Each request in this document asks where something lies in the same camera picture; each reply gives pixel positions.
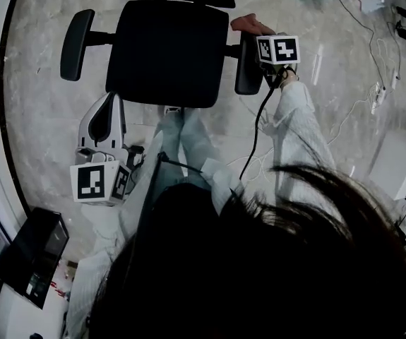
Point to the white box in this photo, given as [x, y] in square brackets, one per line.
[400, 168]

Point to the person's left forearm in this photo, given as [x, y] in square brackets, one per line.
[107, 231]

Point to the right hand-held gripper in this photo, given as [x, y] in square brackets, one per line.
[278, 49]

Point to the black chair armrest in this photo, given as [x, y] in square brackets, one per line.
[246, 69]
[77, 44]

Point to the person's right forearm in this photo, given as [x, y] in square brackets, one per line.
[298, 125]

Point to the reddish brown cloth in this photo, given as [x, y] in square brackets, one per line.
[248, 23]

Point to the person's light blue jeans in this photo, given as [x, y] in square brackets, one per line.
[195, 143]

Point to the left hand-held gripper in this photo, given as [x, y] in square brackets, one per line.
[93, 184]

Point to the white power strip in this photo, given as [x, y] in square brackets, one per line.
[378, 97]

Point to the black mesh office chair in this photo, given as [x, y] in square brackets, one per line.
[167, 51]

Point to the person's white jacket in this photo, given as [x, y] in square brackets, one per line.
[82, 284]

